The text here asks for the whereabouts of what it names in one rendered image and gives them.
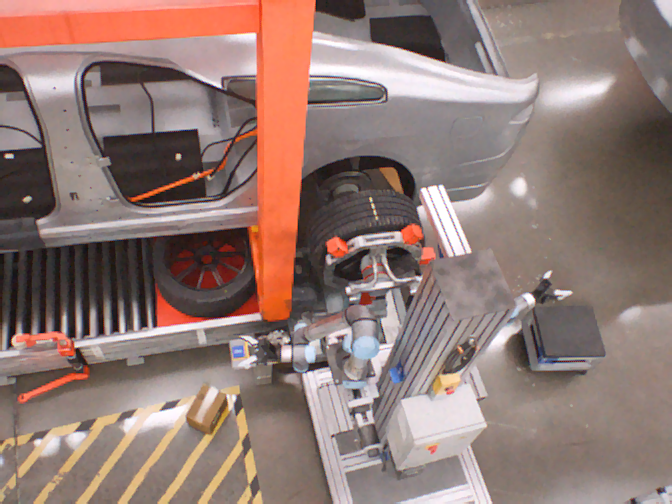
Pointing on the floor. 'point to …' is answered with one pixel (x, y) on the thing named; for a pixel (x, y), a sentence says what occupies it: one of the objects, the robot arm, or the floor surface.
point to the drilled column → (263, 374)
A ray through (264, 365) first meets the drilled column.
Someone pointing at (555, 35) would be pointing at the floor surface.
